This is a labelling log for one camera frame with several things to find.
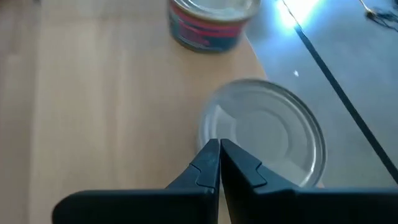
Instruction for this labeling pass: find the thin floor cable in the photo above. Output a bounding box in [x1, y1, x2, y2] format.
[359, 0, 398, 34]

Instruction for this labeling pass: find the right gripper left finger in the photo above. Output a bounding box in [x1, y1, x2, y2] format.
[52, 138, 221, 224]

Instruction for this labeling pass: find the Bumble Bee light tuna can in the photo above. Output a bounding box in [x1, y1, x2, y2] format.
[197, 78, 328, 189]

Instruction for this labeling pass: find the red and blue can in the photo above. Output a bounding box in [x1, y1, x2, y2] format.
[169, 0, 262, 54]

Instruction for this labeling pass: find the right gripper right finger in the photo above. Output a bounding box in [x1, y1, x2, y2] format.
[220, 138, 398, 224]

